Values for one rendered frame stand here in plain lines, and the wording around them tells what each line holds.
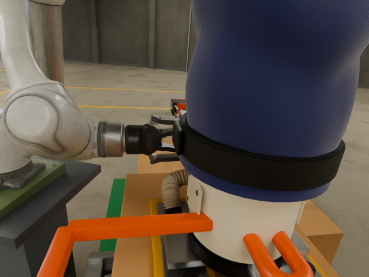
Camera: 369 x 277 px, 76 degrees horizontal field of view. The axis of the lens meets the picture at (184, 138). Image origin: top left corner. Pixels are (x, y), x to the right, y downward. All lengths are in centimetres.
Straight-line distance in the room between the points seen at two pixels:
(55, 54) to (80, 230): 76
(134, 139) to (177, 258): 29
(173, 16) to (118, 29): 292
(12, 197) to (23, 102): 69
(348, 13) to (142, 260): 45
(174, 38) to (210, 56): 1213
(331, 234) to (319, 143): 114
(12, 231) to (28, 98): 62
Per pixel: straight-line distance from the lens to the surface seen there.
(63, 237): 34
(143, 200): 61
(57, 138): 42
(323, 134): 28
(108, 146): 58
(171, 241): 45
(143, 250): 50
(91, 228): 35
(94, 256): 100
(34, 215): 101
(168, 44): 1247
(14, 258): 129
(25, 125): 41
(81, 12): 1443
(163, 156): 63
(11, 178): 113
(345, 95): 30
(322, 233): 138
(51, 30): 98
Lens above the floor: 134
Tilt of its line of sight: 22 degrees down
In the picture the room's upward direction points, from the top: 4 degrees clockwise
